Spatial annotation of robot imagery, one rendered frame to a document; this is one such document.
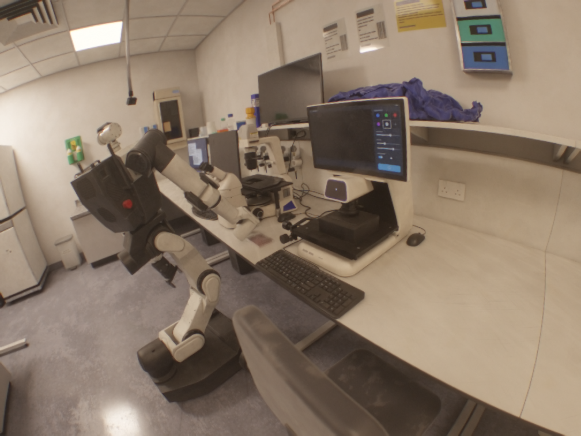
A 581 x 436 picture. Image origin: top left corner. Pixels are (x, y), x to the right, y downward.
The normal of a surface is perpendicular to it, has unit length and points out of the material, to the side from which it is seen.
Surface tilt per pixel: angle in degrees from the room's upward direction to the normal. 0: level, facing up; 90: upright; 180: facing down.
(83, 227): 90
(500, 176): 90
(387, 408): 0
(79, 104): 90
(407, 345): 0
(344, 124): 93
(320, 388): 0
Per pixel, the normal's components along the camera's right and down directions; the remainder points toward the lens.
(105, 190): 0.94, -0.10
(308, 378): -0.11, -0.92
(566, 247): -0.78, 0.30
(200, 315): 0.76, 0.17
